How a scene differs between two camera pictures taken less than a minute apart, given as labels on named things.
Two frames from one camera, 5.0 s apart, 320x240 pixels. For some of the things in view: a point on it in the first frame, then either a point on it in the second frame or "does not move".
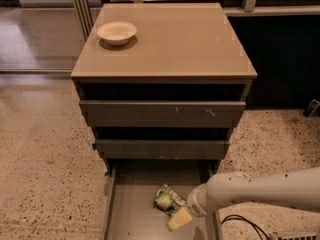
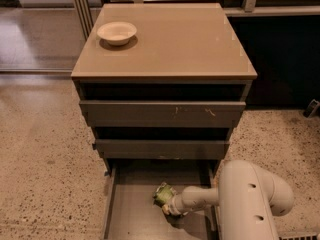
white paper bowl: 117,32 does not move
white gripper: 193,201 → 174,204
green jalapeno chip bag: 168,201 does not move
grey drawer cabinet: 168,104 does not move
